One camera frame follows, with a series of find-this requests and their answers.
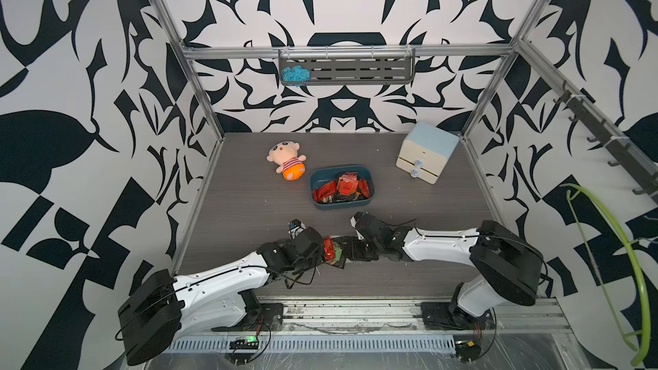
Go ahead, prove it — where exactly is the red foil tea bag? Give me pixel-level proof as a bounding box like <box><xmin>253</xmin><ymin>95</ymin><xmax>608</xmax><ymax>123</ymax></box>
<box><xmin>323</xmin><ymin>237</ymin><xmax>336</xmax><ymax>263</ymax></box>

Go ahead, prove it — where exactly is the red label tea bag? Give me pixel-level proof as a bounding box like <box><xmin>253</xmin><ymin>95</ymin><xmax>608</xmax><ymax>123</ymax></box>
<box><xmin>358</xmin><ymin>179</ymin><xmax>371</xmax><ymax>200</ymax></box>
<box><xmin>337</xmin><ymin>172</ymin><xmax>359</xmax><ymax>196</ymax></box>

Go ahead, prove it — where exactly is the small red tea bag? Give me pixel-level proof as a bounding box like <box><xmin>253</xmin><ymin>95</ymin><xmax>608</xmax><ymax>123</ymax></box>
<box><xmin>313</xmin><ymin>181</ymin><xmax>338</xmax><ymax>204</ymax></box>

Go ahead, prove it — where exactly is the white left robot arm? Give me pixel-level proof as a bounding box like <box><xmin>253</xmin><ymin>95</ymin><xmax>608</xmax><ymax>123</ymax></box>
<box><xmin>116</xmin><ymin>226</ymin><xmax>326</xmax><ymax>366</ymax></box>

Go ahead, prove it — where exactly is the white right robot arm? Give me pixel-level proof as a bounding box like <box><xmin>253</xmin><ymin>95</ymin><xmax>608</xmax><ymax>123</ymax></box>
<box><xmin>331</xmin><ymin>212</ymin><xmax>544</xmax><ymax>323</ymax></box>

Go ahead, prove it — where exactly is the teal plastic storage box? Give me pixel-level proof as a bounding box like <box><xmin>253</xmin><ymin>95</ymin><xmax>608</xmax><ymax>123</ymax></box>
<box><xmin>309</xmin><ymin>164</ymin><xmax>375</xmax><ymax>210</ymax></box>

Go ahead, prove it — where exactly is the plush baby doll toy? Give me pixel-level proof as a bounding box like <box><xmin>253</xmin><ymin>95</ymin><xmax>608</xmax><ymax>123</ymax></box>
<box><xmin>267</xmin><ymin>140</ymin><xmax>307</xmax><ymax>181</ymax></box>

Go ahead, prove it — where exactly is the cream blue mini drawer cabinet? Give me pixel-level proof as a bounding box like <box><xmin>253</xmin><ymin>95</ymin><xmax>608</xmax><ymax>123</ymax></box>
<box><xmin>396</xmin><ymin>122</ymin><xmax>459</xmax><ymax>184</ymax></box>

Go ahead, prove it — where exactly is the blue scrunchy sponge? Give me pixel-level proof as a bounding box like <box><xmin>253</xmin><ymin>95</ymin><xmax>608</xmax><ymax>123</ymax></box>
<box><xmin>281</xmin><ymin>65</ymin><xmax>311</xmax><ymax>87</ymax></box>

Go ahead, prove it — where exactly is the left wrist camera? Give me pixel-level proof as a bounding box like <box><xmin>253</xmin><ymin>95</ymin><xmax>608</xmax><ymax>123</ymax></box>
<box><xmin>289</xmin><ymin>219</ymin><xmax>306</xmax><ymax>239</ymax></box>

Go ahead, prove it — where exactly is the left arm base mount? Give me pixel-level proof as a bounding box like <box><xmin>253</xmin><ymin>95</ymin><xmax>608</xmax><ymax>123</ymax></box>
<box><xmin>211</xmin><ymin>303</ymin><xmax>284</xmax><ymax>332</ymax></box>

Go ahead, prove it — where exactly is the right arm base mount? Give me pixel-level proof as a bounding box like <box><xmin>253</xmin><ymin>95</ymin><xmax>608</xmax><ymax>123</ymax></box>
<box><xmin>420</xmin><ymin>301</ymin><xmax>494</xmax><ymax>331</ymax></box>

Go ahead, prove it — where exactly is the grey wall shelf rack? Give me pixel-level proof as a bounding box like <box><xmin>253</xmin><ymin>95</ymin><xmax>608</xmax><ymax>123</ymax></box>
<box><xmin>278</xmin><ymin>49</ymin><xmax>416</xmax><ymax>87</ymax></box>

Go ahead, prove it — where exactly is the dark hook rail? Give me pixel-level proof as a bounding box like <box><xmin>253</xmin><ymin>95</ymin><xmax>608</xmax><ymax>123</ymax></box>
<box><xmin>553</xmin><ymin>80</ymin><xmax>657</xmax><ymax>202</ymax></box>

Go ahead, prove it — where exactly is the green hose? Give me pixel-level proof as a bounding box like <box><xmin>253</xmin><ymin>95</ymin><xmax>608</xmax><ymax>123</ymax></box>
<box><xmin>559</xmin><ymin>183</ymin><xmax>652</xmax><ymax>367</ymax></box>

